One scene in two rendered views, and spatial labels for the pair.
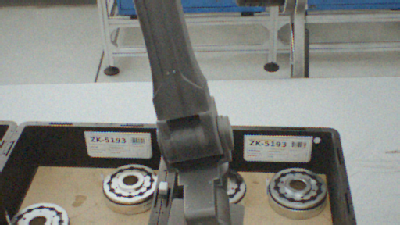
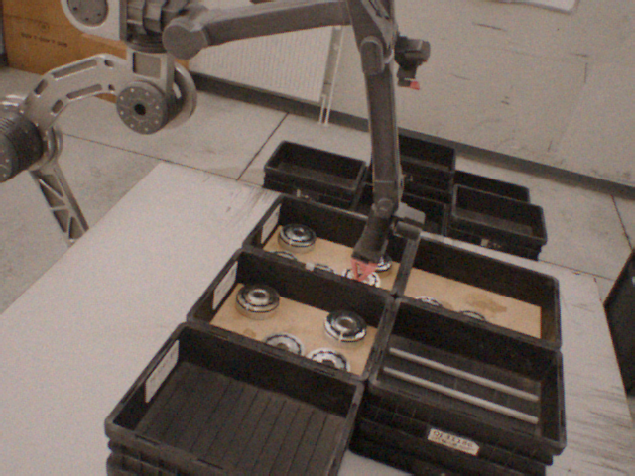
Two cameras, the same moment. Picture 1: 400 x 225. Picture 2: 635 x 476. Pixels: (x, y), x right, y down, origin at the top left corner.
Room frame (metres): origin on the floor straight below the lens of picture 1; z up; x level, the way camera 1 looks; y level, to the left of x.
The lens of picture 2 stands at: (0.59, 1.27, 1.83)
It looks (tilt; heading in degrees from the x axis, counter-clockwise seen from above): 33 degrees down; 275
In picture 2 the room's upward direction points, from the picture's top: 12 degrees clockwise
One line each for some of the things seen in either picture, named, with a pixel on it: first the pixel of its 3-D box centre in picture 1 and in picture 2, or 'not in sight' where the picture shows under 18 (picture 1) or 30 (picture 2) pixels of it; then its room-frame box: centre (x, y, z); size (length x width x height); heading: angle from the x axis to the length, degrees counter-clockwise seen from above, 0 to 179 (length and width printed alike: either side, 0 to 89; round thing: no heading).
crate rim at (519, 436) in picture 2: not in sight; (470, 369); (0.31, 0.25, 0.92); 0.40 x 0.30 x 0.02; 175
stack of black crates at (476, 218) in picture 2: not in sight; (482, 253); (0.08, -1.12, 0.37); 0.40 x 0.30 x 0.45; 179
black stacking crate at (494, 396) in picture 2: not in sight; (463, 385); (0.31, 0.25, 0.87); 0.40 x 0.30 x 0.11; 175
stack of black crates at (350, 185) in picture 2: not in sight; (309, 207); (0.89, -1.13, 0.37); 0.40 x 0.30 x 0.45; 179
